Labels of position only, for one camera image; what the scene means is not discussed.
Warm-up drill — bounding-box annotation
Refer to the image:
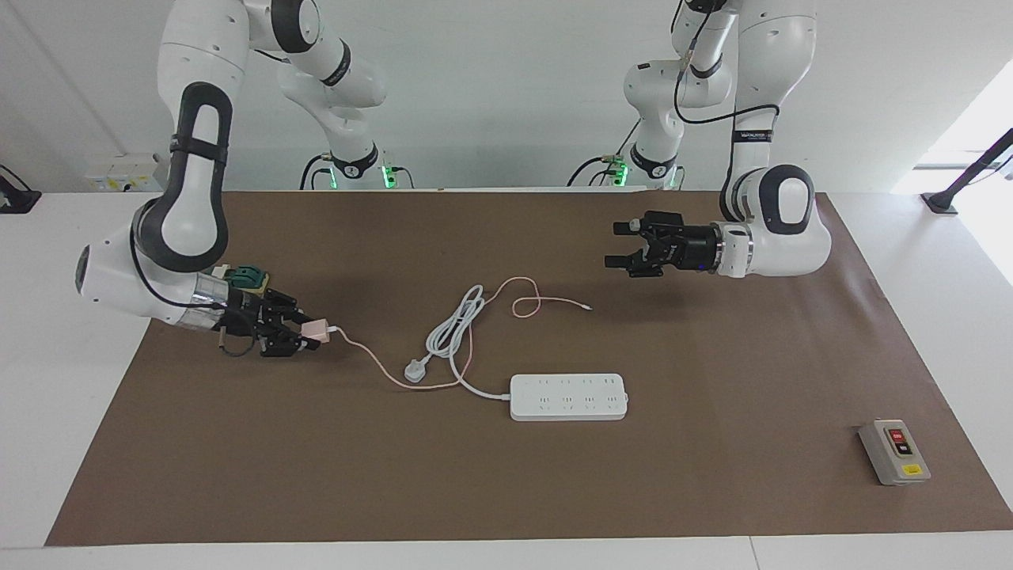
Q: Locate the grey on-off switch box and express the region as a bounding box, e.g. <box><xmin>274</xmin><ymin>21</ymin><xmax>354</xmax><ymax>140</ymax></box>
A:
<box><xmin>859</xmin><ymin>420</ymin><xmax>931</xmax><ymax>486</ymax></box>

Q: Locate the white power cord with plug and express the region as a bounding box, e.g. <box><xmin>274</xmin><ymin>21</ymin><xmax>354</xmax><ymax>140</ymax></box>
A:
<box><xmin>404</xmin><ymin>285</ymin><xmax>514</xmax><ymax>399</ymax></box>

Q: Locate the black slanted pole stand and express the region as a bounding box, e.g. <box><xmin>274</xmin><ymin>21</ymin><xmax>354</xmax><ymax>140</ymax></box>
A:
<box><xmin>922</xmin><ymin>128</ymin><xmax>1013</xmax><ymax>215</ymax></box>

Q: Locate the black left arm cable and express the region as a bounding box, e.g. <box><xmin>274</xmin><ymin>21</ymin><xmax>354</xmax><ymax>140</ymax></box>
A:
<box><xmin>671</xmin><ymin>0</ymin><xmax>782</xmax><ymax>127</ymax></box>

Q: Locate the white power strip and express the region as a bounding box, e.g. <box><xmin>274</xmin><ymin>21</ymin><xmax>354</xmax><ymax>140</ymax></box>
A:
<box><xmin>509</xmin><ymin>374</ymin><xmax>629</xmax><ymax>422</ymax></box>

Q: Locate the pink charging cable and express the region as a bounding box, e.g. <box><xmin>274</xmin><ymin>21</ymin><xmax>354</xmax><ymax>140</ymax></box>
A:
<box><xmin>327</xmin><ymin>277</ymin><xmax>594</xmax><ymax>390</ymax></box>

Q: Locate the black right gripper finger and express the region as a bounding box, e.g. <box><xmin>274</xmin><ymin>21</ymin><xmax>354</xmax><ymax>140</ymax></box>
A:
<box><xmin>263</xmin><ymin>332</ymin><xmax>321</xmax><ymax>359</ymax></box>
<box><xmin>267</xmin><ymin>291</ymin><xmax>315</xmax><ymax>325</ymax></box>

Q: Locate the white wall outlet box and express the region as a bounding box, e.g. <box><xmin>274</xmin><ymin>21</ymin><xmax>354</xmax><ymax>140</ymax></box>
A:
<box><xmin>85</xmin><ymin>154</ymin><xmax>171</xmax><ymax>192</ymax></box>

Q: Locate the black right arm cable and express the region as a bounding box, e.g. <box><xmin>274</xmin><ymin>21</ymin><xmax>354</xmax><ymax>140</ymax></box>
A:
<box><xmin>129</xmin><ymin>226</ymin><xmax>256</xmax><ymax>359</ymax></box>

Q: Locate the brown table mat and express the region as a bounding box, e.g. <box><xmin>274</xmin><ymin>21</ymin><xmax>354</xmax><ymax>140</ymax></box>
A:
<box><xmin>45</xmin><ymin>188</ymin><xmax>1013</xmax><ymax>547</ymax></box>

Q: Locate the black clamp stand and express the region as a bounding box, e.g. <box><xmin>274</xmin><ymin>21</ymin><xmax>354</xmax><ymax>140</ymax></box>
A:
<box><xmin>0</xmin><ymin>165</ymin><xmax>42</xmax><ymax>215</ymax></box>

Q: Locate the green knife switch yellow base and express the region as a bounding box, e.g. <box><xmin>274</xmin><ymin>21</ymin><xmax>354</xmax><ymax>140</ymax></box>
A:
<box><xmin>224</xmin><ymin>266</ymin><xmax>271</xmax><ymax>296</ymax></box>

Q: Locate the black base cable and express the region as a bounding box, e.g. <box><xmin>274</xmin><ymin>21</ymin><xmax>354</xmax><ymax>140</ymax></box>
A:
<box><xmin>567</xmin><ymin>119</ymin><xmax>643</xmax><ymax>188</ymax></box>
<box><xmin>299</xmin><ymin>153</ymin><xmax>333</xmax><ymax>191</ymax></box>

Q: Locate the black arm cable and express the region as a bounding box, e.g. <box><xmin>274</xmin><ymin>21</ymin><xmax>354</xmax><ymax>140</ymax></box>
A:
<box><xmin>671</xmin><ymin>0</ymin><xmax>782</xmax><ymax>127</ymax></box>
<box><xmin>129</xmin><ymin>226</ymin><xmax>256</xmax><ymax>359</ymax></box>

